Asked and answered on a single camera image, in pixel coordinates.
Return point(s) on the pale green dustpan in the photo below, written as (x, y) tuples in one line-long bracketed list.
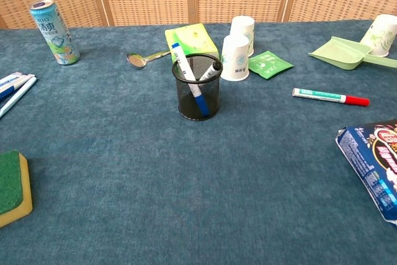
[(338, 52)]

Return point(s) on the metal spoon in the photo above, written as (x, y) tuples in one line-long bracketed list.
[(136, 60)]

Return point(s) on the green tissue box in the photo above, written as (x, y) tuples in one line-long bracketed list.
[(195, 38)]

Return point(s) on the green yellow scouring sponge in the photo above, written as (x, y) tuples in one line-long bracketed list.
[(10, 181)]

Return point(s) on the blue white toothpaste tube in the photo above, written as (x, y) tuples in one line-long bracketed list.
[(12, 81)]

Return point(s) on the white paper cup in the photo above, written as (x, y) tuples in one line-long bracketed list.
[(235, 60), (243, 29)]

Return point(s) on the blue capped white marker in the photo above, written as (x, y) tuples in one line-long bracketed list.
[(183, 61)]

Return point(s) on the black pen cup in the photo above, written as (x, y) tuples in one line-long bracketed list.
[(198, 103)]

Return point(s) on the dark blue snack packet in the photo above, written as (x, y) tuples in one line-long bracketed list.
[(372, 165)]

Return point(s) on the light blue drink can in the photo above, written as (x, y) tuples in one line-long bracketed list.
[(56, 35)]

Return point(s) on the black capped white marker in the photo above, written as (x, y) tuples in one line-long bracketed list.
[(212, 69)]

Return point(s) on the leaf print paper cup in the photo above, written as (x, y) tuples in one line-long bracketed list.
[(380, 37)]

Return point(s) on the blue table cloth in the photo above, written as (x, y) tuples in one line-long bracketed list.
[(155, 184)]

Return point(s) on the red capped teal marker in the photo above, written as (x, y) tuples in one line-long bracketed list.
[(322, 95)]

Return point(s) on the light blue toothbrush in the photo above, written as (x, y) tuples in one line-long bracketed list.
[(18, 94)]

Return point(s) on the green tea sachet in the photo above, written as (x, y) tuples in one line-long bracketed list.
[(270, 64)]

